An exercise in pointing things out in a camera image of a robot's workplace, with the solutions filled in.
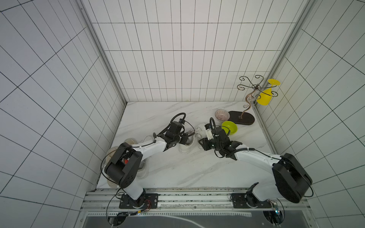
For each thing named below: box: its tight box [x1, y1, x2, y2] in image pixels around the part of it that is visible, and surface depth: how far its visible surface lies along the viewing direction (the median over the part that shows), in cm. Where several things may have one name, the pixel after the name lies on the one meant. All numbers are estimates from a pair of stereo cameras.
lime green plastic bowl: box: [221, 120, 239, 135], surface depth 102 cm
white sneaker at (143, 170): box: [135, 158, 150, 179], surface depth 79 cm
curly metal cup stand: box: [237, 75, 279, 119], surface depth 89 cm
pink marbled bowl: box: [214, 109, 231, 122], surface depth 109 cm
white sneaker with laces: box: [178, 123, 208, 154], surface depth 89 cm
